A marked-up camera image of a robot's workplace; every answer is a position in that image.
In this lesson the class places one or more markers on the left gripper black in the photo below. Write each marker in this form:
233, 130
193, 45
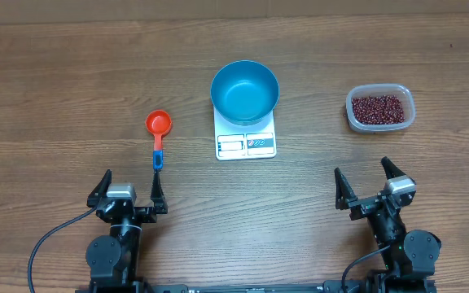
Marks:
160, 206

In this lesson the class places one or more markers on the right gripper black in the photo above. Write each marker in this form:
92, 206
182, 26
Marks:
346, 199

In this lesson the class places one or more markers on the orange measuring scoop blue handle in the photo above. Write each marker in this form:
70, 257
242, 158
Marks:
159, 124

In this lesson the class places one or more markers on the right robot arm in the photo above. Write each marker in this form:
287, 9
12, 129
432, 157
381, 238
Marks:
409, 256

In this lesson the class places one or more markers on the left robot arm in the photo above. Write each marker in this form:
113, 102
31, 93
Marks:
113, 258

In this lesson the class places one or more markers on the white kitchen scale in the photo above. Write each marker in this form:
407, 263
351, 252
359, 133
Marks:
244, 142

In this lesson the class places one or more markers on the blue bowl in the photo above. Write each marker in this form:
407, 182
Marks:
244, 92

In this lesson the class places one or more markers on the red beans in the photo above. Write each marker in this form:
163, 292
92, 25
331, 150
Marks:
378, 110

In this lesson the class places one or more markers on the clear plastic container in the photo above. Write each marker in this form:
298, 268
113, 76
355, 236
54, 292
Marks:
404, 95

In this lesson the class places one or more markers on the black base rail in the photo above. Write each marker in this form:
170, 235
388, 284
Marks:
255, 289

